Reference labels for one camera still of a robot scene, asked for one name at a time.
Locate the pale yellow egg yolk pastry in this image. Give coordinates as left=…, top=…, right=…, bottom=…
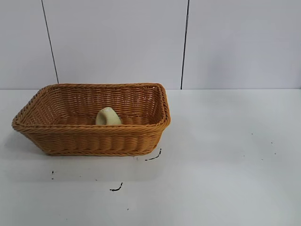
left=95, top=106, right=122, bottom=127

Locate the brown woven wicker basket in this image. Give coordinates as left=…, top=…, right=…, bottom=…
left=12, top=82, right=172, bottom=156

